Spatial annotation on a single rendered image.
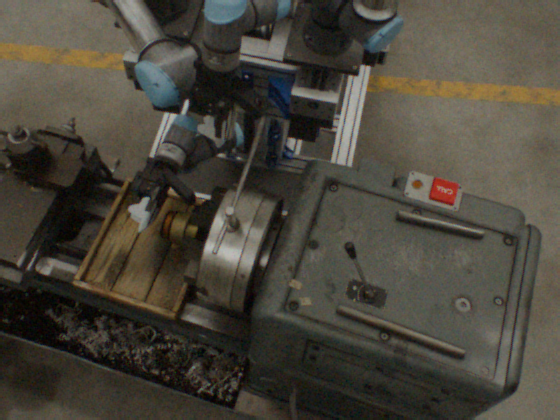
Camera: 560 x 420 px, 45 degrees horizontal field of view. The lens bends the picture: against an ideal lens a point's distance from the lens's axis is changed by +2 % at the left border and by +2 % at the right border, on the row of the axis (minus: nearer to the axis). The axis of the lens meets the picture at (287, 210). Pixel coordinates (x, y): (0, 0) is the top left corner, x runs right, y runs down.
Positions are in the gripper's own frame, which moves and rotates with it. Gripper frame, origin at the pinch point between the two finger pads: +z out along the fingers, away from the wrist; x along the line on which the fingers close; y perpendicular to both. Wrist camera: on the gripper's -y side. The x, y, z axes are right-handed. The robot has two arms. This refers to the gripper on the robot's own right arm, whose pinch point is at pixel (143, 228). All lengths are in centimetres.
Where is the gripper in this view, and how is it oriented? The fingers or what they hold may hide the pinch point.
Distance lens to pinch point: 175.1
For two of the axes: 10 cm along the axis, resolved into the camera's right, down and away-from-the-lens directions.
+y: -9.5, -3.0, 1.0
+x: 0.5, -4.6, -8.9
